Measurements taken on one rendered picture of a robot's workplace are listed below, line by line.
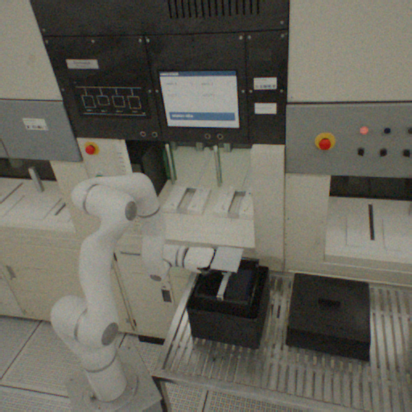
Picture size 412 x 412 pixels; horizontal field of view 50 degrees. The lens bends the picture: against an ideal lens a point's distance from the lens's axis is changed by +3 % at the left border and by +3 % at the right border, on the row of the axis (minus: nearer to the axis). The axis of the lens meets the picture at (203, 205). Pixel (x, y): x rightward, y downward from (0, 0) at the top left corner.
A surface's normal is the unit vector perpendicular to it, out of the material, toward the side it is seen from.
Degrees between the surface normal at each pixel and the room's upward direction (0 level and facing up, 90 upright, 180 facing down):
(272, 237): 90
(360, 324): 0
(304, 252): 90
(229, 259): 0
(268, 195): 90
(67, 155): 90
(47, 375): 0
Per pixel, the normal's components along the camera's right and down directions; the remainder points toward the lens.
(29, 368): -0.11, -0.80
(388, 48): -0.25, 0.59
